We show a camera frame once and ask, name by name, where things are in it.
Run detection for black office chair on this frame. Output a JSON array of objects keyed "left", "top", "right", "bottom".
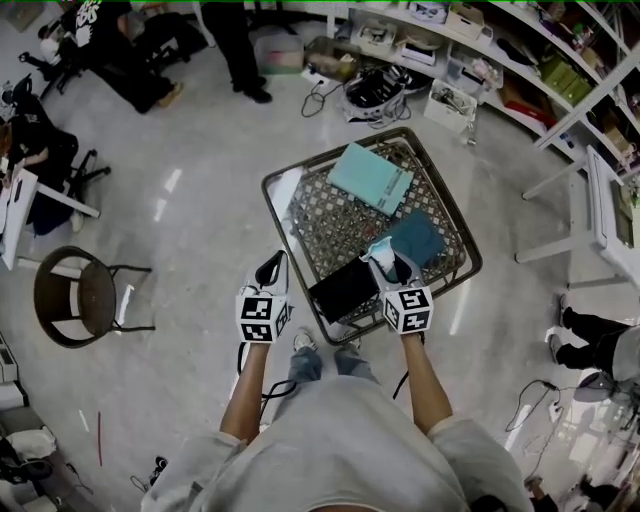
[{"left": 63, "top": 148, "right": 112, "bottom": 202}]

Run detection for person's left forearm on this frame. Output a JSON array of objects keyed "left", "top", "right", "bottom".
[{"left": 219, "top": 342, "right": 275, "bottom": 447}]

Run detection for light teal cloth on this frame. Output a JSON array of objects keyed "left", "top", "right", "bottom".
[{"left": 326, "top": 141, "right": 416, "bottom": 218}]

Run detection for dark wicker round chair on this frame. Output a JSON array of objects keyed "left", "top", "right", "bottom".
[{"left": 33, "top": 245, "right": 157, "bottom": 350}]

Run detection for person's grey sweatshirt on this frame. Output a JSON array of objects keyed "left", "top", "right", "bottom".
[{"left": 139, "top": 374, "right": 537, "bottom": 512}]

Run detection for dark teal cloth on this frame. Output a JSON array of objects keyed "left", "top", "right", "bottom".
[{"left": 386, "top": 208, "right": 447, "bottom": 270}]

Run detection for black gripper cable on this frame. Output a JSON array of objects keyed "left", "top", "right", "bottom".
[
  {"left": 391, "top": 331, "right": 427, "bottom": 402},
  {"left": 233, "top": 343, "right": 297, "bottom": 427}
]

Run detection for person's blue jeans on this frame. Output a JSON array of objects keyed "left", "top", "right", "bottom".
[{"left": 286, "top": 343, "right": 382, "bottom": 387}]

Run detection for white side table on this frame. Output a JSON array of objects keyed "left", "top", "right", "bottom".
[{"left": 514, "top": 144, "right": 640, "bottom": 292}]

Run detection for white office desk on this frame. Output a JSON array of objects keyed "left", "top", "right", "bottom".
[{"left": 0, "top": 167, "right": 102, "bottom": 272}]

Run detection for black cloth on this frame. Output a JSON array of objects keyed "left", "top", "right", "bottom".
[{"left": 306, "top": 256, "right": 382, "bottom": 324}]

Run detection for white open crate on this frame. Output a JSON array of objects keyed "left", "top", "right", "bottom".
[{"left": 423, "top": 78, "right": 479, "bottom": 135}]

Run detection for person's grey shoe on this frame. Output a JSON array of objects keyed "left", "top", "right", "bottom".
[{"left": 292, "top": 326, "right": 320, "bottom": 354}]

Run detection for person's right forearm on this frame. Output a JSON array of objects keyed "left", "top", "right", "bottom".
[{"left": 399, "top": 331, "right": 457, "bottom": 437}]

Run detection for flat red box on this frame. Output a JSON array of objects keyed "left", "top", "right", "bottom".
[{"left": 501, "top": 74, "right": 559, "bottom": 132}]

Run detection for white metal shelf unit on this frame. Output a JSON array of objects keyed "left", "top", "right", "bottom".
[{"left": 326, "top": 0, "right": 640, "bottom": 201}]

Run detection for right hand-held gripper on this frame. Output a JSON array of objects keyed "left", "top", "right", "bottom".
[{"left": 367, "top": 250, "right": 434, "bottom": 336}]

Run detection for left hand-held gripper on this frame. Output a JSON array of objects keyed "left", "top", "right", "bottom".
[{"left": 234, "top": 249, "right": 294, "bottom": 346}]

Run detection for clear plastic bin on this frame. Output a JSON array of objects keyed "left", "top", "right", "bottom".
[
  {"left": 248, "top": 24, "right": 307, "bottom": 77},
  {"left": 304, "top": 35, "right": 362, "bottom": 84}
]

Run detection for white basket with cables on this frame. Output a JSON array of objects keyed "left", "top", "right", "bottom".
[{"left": 341, "top": 66, "right": 414, "bottom": 127}]

